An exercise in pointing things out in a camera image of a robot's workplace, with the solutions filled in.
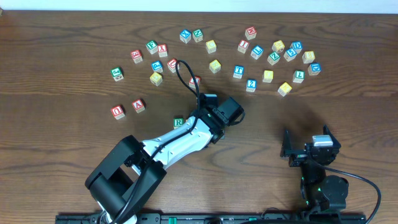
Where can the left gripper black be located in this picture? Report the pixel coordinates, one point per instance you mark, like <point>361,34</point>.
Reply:
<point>210,101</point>

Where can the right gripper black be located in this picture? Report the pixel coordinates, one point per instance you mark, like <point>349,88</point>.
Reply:
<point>306,152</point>

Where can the green R block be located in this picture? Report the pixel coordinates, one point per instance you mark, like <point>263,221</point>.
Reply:
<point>178,122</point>

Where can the blue T block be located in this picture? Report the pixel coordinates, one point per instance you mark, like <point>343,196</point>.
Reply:
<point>238,71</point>

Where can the yellow O block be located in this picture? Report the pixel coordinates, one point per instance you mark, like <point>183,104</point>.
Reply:
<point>268,76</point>

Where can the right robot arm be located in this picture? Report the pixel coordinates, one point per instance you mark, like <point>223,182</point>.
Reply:
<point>325,195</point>

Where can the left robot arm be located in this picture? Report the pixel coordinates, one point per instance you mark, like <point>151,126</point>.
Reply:
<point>128,176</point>

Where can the red I block near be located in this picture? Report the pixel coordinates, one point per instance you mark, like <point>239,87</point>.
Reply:
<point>194,82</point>

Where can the red i block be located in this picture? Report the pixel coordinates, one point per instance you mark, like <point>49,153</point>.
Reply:
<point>194,82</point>
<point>243,46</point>

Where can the blue 2 block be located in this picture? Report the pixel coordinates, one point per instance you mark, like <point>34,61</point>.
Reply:
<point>251,85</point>

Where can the yellow K block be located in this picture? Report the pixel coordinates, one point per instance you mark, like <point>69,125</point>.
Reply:
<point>284,89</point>

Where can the yellow block centre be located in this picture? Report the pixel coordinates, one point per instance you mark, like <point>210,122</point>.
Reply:
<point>215,66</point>

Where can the green 7 block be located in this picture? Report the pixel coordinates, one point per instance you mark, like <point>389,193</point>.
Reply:
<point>298,76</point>

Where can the blue D block right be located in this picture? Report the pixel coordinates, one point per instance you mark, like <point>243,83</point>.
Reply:
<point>314,69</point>

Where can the blue d block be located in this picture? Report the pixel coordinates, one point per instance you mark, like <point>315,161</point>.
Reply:
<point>296,46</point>
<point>314,69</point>

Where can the yellow block left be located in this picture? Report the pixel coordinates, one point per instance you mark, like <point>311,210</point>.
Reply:
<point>156,79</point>

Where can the red U block far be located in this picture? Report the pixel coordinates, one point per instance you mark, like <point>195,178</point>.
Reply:
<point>173,65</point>

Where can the red u block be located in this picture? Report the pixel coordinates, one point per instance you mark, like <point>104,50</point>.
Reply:
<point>173,65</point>
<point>118,112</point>

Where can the red A block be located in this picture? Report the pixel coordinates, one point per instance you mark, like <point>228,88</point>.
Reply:
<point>138,106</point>

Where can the yellow C block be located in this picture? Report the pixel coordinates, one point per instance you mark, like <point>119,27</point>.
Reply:
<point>211,46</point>

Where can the yellow 8 block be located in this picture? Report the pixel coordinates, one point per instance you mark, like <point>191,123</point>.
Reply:
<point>308,57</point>

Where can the blue L block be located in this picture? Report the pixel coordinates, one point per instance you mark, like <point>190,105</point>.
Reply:
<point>256,52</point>

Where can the blue P block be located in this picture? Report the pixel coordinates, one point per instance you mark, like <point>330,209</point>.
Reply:
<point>157,66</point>

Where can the red I block far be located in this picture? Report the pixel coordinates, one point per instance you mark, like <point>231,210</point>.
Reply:
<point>243,46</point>

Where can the blue 5 block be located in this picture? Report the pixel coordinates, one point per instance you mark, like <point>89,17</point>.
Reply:
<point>290,54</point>

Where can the green Z block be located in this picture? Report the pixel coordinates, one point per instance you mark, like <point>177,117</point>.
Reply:
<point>273,58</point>

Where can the red Y block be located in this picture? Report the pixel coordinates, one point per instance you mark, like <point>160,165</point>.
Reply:
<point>162,50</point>

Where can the green N block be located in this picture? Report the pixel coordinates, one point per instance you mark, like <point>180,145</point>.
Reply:
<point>197,35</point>

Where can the blue D block far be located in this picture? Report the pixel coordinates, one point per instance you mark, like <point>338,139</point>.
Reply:
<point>296,46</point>

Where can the red U block near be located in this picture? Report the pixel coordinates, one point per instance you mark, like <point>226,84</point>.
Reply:
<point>118,112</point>

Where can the blue X block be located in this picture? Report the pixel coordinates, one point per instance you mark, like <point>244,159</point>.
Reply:
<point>185,36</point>

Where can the yellow block far right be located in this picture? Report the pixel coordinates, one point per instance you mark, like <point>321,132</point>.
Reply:
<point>278,46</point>

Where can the green F block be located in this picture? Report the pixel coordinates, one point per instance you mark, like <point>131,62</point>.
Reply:
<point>152,46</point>

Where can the red G block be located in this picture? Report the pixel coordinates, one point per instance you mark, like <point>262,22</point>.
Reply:
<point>136,56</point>

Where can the green J block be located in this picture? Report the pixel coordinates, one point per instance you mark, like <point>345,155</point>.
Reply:
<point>117,74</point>

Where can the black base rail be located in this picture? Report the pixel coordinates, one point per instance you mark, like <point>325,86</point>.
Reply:
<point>270,217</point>

